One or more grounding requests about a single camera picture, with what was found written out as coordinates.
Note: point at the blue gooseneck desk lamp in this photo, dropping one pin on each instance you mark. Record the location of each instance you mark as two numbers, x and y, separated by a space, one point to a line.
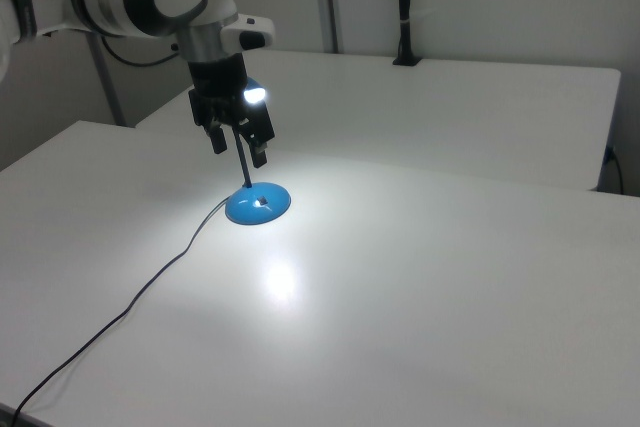
250 210

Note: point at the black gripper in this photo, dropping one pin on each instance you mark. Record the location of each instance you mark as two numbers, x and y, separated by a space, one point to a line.
217 79

